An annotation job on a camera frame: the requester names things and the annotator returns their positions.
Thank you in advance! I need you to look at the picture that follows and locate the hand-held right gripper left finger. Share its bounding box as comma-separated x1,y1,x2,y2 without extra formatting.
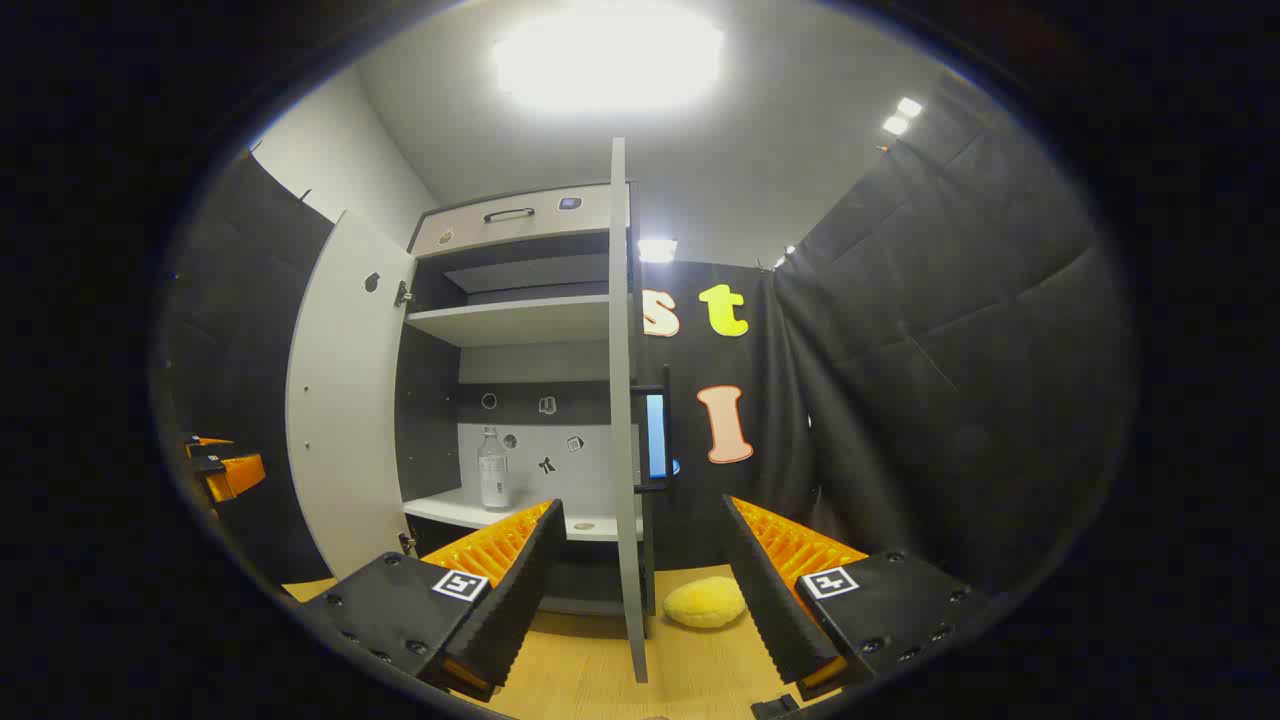
300,498,568,703

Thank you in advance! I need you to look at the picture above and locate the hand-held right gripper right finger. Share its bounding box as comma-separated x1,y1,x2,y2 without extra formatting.
722,494,991,701

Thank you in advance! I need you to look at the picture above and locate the clear plastic bottle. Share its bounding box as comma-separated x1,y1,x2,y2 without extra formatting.
477,426,511,511

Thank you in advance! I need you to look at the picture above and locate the grey cabinet door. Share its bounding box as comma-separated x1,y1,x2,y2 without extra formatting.
608,137,651,684
285,209,417,581

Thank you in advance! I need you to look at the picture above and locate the grey cabinet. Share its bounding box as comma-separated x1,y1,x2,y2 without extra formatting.
395,183,661,616

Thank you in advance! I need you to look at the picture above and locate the grey cabinet shelf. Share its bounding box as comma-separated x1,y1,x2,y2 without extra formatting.
405,294,613,348

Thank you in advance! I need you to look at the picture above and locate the grey cabinet drawer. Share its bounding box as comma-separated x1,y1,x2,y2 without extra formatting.
410,184,631,258

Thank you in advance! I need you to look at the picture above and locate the yellow plush pad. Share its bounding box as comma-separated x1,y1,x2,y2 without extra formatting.
663,576,748,630

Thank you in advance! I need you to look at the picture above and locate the large ceiling light panel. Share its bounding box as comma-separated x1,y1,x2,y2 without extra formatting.
492,5,726,113

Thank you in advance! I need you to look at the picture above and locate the black right door handle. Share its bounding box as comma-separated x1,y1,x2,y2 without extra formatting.
632,386,671,494

